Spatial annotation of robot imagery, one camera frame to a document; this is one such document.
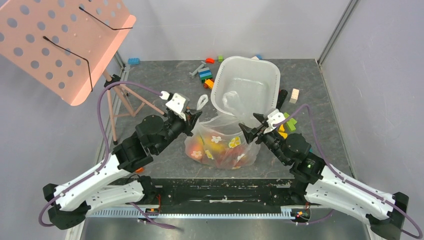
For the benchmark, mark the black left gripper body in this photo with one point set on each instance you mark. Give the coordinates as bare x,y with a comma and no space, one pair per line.
179,125

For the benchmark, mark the stacked coloured brick pile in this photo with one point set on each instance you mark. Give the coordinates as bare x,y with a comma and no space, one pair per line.
206,78

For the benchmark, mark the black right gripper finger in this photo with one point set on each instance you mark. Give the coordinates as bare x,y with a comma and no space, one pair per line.
263,119
251,135

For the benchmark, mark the black microphone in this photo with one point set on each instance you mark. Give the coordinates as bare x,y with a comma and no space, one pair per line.
282,94

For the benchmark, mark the pink music stand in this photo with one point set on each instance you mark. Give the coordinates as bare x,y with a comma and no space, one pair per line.
64,44

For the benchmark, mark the aluminium frame post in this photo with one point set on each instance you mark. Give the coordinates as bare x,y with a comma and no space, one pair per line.
350,8

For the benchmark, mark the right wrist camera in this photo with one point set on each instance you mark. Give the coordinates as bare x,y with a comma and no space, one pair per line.
275,118

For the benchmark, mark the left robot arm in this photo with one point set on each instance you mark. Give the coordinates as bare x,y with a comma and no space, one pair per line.
70,203

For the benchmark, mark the red curved block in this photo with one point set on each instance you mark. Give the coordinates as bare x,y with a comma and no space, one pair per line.
209,60

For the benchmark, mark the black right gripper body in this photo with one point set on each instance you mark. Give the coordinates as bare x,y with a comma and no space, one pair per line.
261,133

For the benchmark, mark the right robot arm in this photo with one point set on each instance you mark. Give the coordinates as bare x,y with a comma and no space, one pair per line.
318,182

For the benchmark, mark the white plastic basin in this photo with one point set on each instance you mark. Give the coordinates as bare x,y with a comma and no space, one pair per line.
255,82

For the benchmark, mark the blue lego brick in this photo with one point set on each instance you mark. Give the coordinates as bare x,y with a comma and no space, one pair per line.
133,61

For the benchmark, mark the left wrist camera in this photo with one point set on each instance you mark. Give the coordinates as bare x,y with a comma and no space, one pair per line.
177,103

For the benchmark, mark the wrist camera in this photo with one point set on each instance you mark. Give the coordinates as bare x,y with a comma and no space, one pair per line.
275,118
177,103

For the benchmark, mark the grey toy wrench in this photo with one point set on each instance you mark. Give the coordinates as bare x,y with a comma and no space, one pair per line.
201,66

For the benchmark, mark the translucent plastic bag with fruits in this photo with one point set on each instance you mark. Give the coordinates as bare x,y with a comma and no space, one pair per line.
220,142

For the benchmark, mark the beige wooden block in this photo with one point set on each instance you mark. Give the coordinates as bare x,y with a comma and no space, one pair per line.
294,96

